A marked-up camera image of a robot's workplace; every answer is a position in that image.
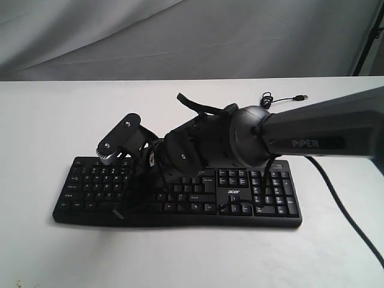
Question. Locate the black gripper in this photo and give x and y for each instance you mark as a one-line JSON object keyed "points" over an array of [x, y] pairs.
{"points": [[146, 175]]}

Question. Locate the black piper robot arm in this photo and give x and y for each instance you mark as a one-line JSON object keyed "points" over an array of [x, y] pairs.
{"points": [[248, 137]]}

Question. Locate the black acer keyboard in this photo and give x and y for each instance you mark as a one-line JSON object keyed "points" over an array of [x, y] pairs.
{"points": [[215, 197]]}

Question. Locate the grey backdrop cloth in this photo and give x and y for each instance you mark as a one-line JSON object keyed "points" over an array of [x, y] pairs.
{"points": [[174, 40]]}

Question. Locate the black tripod stand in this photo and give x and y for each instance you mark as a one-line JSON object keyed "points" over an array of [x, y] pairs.
{"points": [[374, 32]]}

